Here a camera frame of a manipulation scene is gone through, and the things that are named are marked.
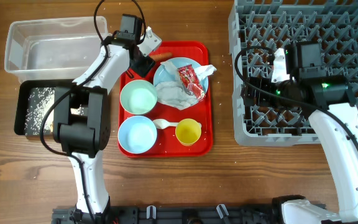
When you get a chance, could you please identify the white rice pile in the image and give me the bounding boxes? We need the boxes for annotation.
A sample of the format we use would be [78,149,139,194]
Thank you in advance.
[24,87,55,136]

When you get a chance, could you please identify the green bowl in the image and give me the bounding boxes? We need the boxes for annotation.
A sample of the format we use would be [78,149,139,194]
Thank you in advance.
[120,80,158,115]

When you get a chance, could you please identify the black waste tray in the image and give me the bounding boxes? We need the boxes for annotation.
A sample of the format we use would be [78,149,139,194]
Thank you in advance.
[14,80,72,136]

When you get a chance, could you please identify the grey dishwasher rack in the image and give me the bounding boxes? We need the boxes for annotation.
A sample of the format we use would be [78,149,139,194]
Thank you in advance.
[228,0,358,146]

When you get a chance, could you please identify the red plastic tray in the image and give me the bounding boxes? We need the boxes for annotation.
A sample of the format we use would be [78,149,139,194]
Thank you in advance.
[118,40,213,158]

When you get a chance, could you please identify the red snack wrapper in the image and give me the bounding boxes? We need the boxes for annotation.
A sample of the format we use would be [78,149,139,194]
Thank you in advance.
[177,65,205,101]

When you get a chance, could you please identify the light blue bowl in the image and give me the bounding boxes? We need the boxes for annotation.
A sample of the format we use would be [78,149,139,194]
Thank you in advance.
[117,116,157,154]

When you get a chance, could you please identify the light blue plate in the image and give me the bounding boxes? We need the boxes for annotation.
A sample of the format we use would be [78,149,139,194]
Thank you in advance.
[153,57,209,110]

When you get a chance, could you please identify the yellow plastic cup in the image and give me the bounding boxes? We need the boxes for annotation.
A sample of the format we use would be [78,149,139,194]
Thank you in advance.
[175,118,201,146]

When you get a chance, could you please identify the clear plastic bin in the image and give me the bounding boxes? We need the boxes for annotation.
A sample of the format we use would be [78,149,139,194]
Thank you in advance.
[4,16,108,82]

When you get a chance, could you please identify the white napkin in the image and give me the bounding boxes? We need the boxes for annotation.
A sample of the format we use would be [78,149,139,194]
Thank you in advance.
[154,57,216,110]

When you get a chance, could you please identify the orange carrot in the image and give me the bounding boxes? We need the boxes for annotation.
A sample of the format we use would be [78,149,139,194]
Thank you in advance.
[150,52,173,62]

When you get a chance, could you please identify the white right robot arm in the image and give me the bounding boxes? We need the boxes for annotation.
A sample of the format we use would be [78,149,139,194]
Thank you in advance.
[235,41,358,223]

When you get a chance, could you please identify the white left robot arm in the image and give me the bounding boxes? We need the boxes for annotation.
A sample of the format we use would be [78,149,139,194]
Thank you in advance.
[51,14,161,223]

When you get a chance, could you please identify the white plastic spoon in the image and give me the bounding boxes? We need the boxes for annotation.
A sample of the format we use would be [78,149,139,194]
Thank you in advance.
[152,119,178,129]

